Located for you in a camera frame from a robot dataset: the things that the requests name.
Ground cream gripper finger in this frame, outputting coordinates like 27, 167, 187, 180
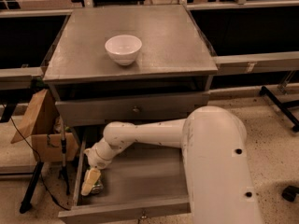
80, 167, 102, 197

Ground black stand base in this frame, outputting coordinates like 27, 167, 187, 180
259, 86, 299, 133

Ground white ceramic bowl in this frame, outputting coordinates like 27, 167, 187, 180
105, 35, 142, 65

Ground grey open middle drawer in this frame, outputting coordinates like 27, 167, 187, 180
59, 131, 190, 224

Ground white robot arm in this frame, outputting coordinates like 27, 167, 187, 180
81, 105, 264, 224

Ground black chair caster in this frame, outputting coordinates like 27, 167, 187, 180
281, 186, 299, 203

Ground grey top drawer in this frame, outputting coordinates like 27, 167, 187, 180
56, 91, 209, 127

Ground brown cardboard box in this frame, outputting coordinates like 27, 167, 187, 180
10, 89, 79, 163

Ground black tripod stand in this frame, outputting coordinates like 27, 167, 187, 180
20, 122, 70, 214

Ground grey wooden cabinet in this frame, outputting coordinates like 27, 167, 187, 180
44, 5, 217, 142

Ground black cable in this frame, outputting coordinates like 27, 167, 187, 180
8, 117, 70, 212

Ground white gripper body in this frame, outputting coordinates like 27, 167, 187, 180
83, 138, 113, 170

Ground green soda can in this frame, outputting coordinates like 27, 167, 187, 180
83, 170, 105, 195

